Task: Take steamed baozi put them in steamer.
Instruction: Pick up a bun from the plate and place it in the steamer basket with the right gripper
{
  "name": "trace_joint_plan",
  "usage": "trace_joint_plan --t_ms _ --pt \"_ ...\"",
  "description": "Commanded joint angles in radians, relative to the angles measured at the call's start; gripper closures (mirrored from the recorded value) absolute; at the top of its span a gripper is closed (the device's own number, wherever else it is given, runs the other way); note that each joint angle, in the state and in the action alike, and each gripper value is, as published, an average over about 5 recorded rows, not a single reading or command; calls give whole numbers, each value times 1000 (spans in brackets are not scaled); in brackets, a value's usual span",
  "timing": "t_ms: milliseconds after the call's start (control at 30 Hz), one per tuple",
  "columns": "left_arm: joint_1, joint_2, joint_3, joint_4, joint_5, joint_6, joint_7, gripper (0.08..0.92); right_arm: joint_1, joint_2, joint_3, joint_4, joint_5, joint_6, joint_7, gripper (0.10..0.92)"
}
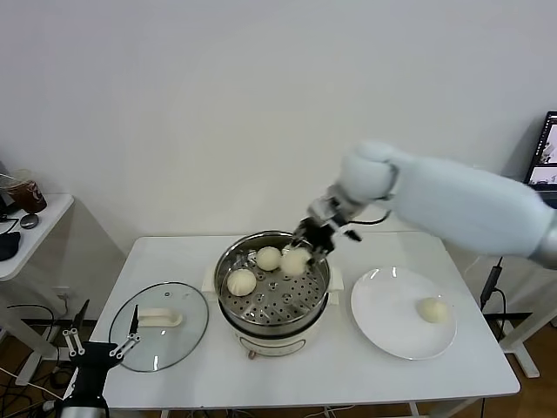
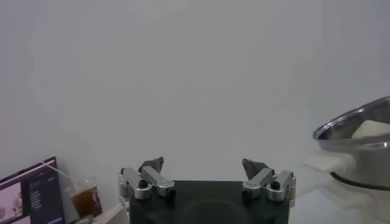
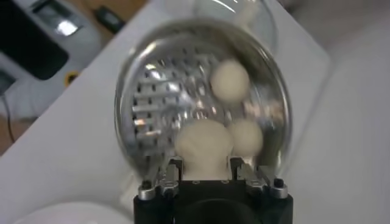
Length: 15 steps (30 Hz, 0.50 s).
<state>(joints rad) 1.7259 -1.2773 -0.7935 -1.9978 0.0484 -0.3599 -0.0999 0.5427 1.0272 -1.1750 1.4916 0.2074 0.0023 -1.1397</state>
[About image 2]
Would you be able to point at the stainless steel steamer basket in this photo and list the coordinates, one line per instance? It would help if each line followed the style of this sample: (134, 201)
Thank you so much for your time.
(371, 164)

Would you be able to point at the iced coffee plastic cup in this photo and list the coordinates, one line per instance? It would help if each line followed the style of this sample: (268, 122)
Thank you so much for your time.
(86, 202)

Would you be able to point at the cream electric cooker base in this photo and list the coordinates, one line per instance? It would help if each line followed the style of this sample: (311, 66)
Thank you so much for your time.
(329, 162)

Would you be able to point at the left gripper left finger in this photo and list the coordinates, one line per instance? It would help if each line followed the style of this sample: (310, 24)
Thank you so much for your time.
(152, 182)

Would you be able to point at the laptop screen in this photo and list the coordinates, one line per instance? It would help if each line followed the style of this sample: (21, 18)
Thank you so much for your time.
(36, 198)

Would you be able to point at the clear drinking straw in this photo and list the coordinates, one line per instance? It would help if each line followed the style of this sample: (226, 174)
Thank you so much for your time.
(58, 172)

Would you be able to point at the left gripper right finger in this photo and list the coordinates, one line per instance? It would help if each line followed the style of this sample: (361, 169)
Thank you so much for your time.
(265, 182)

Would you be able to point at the white steamed baozi bun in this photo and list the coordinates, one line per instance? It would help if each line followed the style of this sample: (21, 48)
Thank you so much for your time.
(371, 129)

